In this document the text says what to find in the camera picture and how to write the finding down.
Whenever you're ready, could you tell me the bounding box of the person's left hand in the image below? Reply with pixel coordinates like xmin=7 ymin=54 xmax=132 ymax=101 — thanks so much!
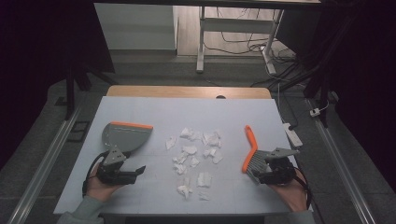
xmin=86 ymin=163 xmax=123 ymax=203

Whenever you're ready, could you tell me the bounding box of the grey dustpan with orange edge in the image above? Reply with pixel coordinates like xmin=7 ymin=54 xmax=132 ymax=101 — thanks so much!
xmin=102 ymin=120 xmax=154 ymax=158

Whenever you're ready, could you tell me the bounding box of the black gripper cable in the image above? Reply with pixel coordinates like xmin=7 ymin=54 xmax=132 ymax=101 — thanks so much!
xmin=293 ymin=167 xmax=313 ymax=210
xmin=81 ymin=151 xmax=106 ymax=198

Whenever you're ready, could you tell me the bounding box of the white desk frame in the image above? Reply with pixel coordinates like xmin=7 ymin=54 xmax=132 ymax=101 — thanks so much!
xmin=195 ymin=6 xmax=285 ymax=76

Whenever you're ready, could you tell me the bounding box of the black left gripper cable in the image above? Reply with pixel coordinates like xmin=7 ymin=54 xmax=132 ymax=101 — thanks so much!
xmin=81 ymin=151 xmax=106 ymax=198

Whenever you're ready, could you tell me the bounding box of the black metal stand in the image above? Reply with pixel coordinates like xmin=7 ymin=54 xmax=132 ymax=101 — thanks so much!
xmin=62 ymin=60 xmax=120 ymax=121
xmin=269 ymin=18 xmax=356 ymax=129

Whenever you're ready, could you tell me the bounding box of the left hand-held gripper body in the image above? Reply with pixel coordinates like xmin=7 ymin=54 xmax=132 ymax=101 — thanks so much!
xmin=96 ymin=147 xmax=138 ymax=186

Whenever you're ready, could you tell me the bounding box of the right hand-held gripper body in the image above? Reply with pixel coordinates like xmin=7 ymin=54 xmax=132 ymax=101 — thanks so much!
xmin=263 ymin=147 xmax=301 ymax=186

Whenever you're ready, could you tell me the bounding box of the white power strip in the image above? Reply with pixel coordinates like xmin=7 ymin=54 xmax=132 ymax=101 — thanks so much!
xmin=282 ymin=122 xmax=304 ymax=148

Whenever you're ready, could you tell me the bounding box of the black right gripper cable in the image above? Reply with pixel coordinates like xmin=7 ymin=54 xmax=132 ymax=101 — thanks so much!
xmin=293 ymin=167 xmax=313 ymax=210

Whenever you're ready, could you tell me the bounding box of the grey brush with orange handle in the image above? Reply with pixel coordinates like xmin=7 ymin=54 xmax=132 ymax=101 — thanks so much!
xmin=241 ymin=124 xmax=273 ymax=185

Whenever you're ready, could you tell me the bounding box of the black floor plate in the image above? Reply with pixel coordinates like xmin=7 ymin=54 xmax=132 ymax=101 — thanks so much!
xmin=66 ymin=120 xmax=92 ymax=144

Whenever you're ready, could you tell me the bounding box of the group of white paper scraps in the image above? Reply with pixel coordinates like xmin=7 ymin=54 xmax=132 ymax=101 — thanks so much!
xmin=165 ymin=127 xmax=224 ymax=202

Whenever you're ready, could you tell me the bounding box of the aluminium floor rail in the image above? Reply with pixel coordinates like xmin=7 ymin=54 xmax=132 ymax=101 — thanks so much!
xmin=7 ymin=104 xmax=83 ymax=224
xmin=306 ymin=98 xmax=378 ymax=224

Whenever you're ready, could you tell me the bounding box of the tangle of black floor cables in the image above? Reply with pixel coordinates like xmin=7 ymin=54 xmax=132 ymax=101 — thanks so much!
xmin=204 ymin=7 xmax=307 ymax=90

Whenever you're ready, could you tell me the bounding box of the light blue table mat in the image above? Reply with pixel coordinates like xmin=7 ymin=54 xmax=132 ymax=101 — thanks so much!
xmin=53 ymin=95 xmax=314 ymax=216

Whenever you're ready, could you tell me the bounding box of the person's right hand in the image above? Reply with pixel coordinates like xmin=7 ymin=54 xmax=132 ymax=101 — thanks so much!
xmin=270 ymin=175 xmax=309 ymax=213

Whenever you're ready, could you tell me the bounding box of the white cabinet panel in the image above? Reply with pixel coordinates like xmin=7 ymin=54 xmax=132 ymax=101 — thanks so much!
xmin=93 ymin=3 xmax=179 ymax=51

